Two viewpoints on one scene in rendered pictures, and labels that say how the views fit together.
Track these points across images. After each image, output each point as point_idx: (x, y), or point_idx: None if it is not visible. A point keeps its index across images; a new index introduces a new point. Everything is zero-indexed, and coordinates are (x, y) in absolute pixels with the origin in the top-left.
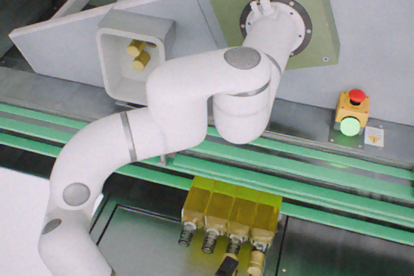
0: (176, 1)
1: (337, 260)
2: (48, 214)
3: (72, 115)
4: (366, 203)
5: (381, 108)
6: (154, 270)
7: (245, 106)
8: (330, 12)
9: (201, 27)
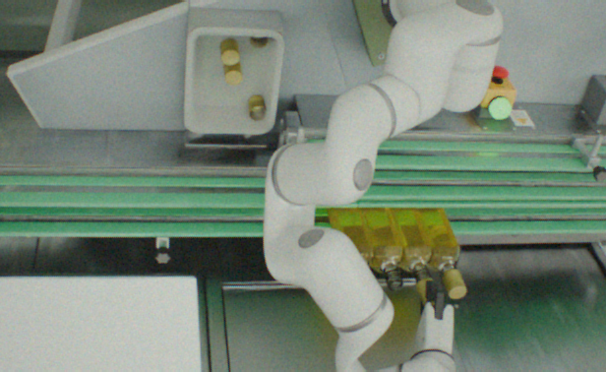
0: None
1: (504, 280)
2: (277, 238)
3: (134, 169)
4: (535, 191)
5: (516, 87)
6: (318, 343)
7: (487, 56)
8: None
9: (313, 16)
